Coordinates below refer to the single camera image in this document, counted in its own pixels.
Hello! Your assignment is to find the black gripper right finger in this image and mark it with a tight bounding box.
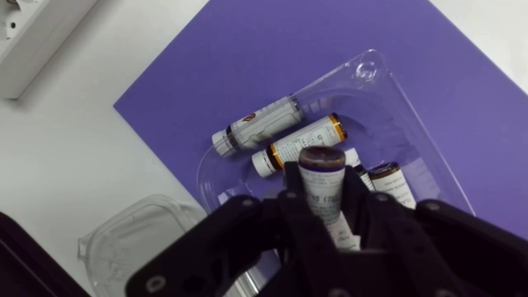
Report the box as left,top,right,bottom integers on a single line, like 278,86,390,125
338,168,528,297

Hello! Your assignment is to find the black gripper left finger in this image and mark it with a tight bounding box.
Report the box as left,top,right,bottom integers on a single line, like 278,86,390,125
123,161,338,297

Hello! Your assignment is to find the white bottle dark purple cap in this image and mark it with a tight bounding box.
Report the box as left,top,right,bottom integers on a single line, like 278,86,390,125
296,145,362,252

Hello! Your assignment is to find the white bottle brown cap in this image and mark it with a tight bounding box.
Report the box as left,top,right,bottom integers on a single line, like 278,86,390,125
366,160,417,211

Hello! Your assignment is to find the small white bottle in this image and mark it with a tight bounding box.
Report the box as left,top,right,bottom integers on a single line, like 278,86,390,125
342,147,375,191

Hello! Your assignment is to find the white bottle grey label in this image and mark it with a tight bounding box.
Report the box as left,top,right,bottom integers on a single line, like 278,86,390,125
210,94,305,158

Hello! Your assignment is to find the white bottle orange band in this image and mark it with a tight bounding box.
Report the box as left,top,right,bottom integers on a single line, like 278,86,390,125
250,112,349,180

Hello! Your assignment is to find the purple mat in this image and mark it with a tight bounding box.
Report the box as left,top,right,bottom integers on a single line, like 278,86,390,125
111,0,528,241

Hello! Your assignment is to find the clear plastic tub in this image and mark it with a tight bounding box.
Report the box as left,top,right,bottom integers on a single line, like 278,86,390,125
75,193,206,297

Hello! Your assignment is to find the clear plastic tray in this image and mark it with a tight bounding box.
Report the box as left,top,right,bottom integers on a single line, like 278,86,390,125
194,48,476,218

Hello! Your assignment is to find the white power strip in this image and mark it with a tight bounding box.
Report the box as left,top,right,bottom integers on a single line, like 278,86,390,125
0,0,98,102

